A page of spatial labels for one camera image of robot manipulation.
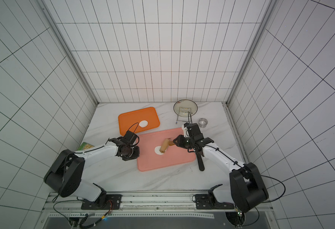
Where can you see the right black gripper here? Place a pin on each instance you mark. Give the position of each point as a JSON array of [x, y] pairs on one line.
[[180, 140]]

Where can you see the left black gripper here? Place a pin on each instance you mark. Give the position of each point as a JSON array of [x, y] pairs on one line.
[[135, 156]]

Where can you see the wooden rolling pin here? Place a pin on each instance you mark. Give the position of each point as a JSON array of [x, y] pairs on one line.
[[165, 145]]

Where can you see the pink plastic tray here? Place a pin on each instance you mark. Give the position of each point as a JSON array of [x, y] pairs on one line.
[[149, 160]]

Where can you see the white dough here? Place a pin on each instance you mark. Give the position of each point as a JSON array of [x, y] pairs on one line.
[[143, 123], [158, 150]]

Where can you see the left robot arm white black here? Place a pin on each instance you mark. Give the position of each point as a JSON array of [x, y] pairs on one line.
[[65, 174]]

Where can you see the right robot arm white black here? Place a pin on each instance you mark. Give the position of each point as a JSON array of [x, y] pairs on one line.
[[246, 189]]

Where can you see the white dough on orange tray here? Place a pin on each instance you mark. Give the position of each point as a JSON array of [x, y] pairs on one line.
[[143, 123]]

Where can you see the orange plastic tray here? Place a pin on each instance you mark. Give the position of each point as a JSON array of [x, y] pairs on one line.
[[130, 120]]

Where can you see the green yellow packet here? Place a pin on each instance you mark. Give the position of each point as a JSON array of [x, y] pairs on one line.
[[85, 146]]

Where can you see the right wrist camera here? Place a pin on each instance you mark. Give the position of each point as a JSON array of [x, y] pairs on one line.
[[185, 129]]

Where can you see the metal wire lid rack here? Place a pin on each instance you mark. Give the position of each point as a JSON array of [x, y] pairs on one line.
[[184, 112]]

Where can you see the metal spatula black handle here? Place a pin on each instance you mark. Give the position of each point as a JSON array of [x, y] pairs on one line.
[[200, 161]]

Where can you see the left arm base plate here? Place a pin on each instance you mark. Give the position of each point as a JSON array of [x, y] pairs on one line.
[[104, 202]]

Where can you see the aluminium mounting rail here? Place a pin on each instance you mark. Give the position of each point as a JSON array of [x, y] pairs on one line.
[[135, 204]]

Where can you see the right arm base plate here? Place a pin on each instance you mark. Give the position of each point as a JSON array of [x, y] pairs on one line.
[[208, 202]]

